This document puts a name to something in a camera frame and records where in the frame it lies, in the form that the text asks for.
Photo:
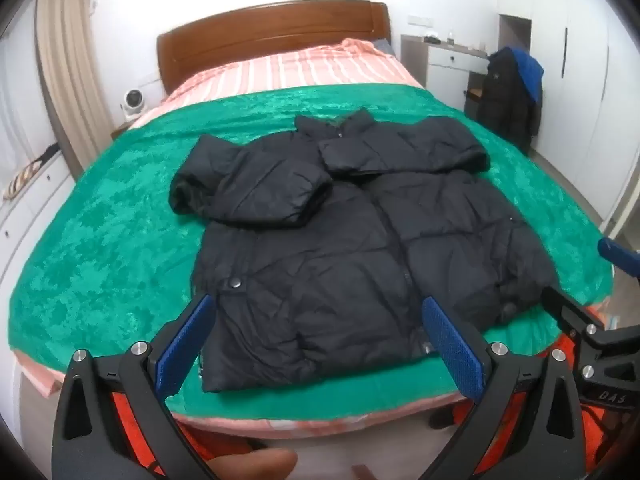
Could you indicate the black flat object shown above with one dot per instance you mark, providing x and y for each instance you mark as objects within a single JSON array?
[{"x": 51, "y": 150}]

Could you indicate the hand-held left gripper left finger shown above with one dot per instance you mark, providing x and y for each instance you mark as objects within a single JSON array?
[{"x": 182, "y": 345}]

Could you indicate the white round fan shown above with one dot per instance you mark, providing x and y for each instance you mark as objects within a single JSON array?
[{"x": 132, "y": 102}]

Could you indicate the white dresser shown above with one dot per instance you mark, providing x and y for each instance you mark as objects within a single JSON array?
[{"x": 30, "y": 220}]

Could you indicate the dark hanging coat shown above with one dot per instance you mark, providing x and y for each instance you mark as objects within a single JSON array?
[{"x": 502, "y": 100}]

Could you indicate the white sheer curtain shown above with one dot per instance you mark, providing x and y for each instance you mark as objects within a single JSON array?
[{"x": 20, "y": 100}]

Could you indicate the white wardrobe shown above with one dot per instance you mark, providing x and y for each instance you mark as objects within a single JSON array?
[{"x": 585, "y": 85}]

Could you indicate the black puffer jacket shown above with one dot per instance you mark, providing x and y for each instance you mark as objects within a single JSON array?
[{"x": 325, "y": 260}]

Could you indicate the wooden headboard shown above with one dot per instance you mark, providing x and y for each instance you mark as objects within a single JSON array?
[{"x": 260, "y": 30}]

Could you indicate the blue hooded garment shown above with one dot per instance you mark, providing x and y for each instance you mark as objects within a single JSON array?
[{"x": 530, "y": 72}]

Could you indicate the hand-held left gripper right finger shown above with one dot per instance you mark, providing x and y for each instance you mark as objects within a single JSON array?
[{"x": 455, "y": 355}]

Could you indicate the grey-blue pillow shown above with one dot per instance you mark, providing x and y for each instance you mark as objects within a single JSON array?
[{"x": 384, "y": 46}]

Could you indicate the wooden bed with striped sheet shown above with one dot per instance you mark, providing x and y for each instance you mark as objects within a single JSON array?
[{"x": 300, "y": 67}]

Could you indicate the beige curtain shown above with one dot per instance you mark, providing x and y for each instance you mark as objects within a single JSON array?
[{"x": 70, "y": 60}]

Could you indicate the person's orange clothing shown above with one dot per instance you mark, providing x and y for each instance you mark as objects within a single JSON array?
[{"x": 125, "y": 420}]

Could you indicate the patterned cloth item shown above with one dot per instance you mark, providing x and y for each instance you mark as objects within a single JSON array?
[{"x": 20, "y": 180}]

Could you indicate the person's left hand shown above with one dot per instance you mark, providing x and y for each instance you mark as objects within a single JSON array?
[{"x": 255, "y": 466}]

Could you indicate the green blanket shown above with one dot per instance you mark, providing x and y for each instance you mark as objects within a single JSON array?
[{"x": 125, "y": 240}]

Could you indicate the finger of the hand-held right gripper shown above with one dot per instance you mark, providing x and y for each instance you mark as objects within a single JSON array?
[
  {"x": 611, "y": 250},
  {"x": 567, "y": 310}
]

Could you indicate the white wall outlet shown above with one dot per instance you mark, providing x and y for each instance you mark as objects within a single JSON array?
[{"x": 420, "y": 21}]

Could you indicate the white desk with drawers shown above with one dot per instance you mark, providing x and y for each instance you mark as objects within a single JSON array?
[{"x": 450, "y": 57}]

